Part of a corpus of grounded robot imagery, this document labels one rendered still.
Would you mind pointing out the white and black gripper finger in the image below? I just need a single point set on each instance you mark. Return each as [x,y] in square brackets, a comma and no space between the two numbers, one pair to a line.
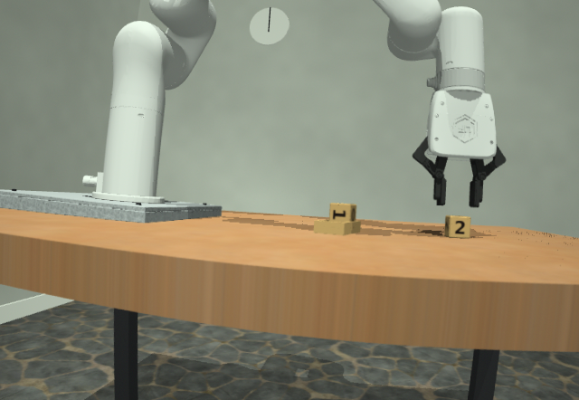
[439,191]
[476,185]

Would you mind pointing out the tan wooden calendar tray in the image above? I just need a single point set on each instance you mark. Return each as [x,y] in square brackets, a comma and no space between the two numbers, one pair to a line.
[325,226]

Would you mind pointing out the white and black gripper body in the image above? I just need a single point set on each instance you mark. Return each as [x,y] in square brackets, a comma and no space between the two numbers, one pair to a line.
[463,127]

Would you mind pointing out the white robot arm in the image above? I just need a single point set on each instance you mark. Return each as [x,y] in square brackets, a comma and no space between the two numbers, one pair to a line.
[144,56]

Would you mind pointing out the tan wooden number cube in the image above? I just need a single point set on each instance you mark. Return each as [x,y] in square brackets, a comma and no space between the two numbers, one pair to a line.
[457,226]
[342,212]

